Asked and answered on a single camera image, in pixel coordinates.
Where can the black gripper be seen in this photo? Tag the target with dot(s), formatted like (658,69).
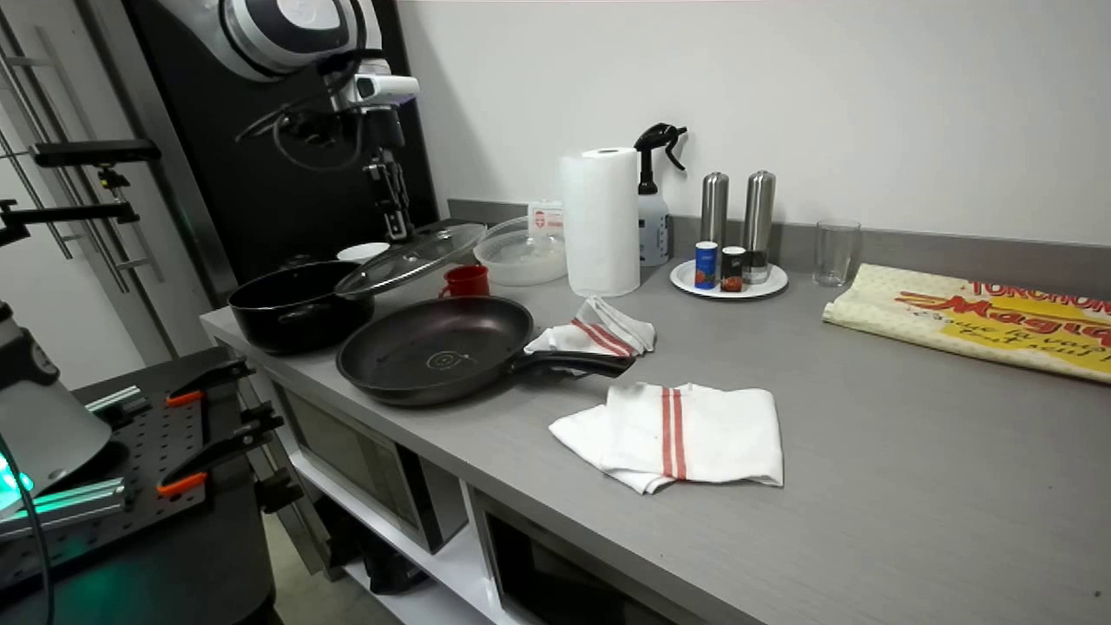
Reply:
(385,143)

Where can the glass lid black knob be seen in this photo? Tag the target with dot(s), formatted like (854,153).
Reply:
(435,247)

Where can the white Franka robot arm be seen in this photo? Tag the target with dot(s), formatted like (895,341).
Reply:
(288,28)

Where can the black frying pan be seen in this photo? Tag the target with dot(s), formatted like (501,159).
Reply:
(439,350)

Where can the clear drinking glass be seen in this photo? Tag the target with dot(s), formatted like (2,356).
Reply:
(837,256)

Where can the small white bowl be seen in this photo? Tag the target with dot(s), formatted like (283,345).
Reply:
(357,250)

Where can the red mug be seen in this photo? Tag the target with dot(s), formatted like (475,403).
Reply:
(467,284)

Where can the clear plastic bowl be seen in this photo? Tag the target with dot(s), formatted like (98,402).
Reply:
(525,257)

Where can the white paper towel roll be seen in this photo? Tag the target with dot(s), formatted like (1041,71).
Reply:
(599,221)

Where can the crumpled white cloth red stripes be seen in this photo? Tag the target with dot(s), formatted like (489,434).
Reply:
(590,330)

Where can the black clamp orange tips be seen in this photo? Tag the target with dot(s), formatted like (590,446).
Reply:
(209,381)
(221,446)

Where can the built-in black oven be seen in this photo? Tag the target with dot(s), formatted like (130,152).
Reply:
(370,463)
(557,577)

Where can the spray bottle black trigger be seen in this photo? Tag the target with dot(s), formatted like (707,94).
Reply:
(655,221)

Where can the small blue-labelled jar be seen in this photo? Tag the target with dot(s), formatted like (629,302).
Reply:
(707,265)

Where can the steel pepper mill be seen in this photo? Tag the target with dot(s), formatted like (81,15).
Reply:
(711,211)
(758,221)

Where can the black perforated breadboard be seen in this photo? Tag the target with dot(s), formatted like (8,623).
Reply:
(151,446)

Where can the small dark spice jar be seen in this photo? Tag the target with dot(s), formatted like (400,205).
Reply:
(732,268)

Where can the white counter cabinet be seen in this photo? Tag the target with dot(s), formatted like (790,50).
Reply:
(451,567)

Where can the folded white cloth red stripes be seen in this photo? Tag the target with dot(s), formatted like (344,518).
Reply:
(694,434)

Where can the round white plate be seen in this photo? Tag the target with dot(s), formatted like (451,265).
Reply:
(763,284)

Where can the black robot table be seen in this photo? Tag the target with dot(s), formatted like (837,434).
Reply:
(173,567)

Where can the yellow printed bag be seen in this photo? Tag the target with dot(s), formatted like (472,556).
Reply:
(983,324)

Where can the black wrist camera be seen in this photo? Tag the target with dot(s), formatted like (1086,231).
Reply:
(314,128)

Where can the black stereo camera bar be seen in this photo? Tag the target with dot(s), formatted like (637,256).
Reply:
(98,153)

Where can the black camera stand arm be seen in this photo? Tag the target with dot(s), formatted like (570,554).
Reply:
(70,212)

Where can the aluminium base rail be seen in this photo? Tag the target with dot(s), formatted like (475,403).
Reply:
(70,504)

